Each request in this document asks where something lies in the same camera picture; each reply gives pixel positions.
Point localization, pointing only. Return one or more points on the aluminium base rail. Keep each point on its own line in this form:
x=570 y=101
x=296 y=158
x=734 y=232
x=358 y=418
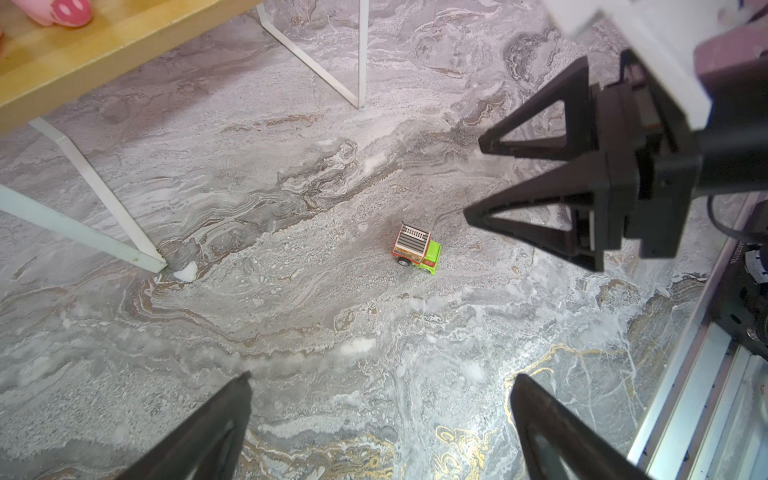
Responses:
x=708 y=419

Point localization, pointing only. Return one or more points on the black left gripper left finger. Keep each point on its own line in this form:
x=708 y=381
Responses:
x=207 y=445

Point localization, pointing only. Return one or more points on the pink toy pig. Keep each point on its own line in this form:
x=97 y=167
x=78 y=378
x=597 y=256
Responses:
x=68 y=13

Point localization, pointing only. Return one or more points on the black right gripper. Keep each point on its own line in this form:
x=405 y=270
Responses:
x=651 y=167

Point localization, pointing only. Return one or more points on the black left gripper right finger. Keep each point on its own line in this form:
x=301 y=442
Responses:
x=557 y=444

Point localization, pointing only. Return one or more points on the green truck with grille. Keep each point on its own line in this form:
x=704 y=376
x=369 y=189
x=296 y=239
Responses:
x=416 y=247

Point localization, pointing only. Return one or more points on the wooden two-tier shelf white frame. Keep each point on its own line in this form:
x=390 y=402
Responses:
x=43 y=67

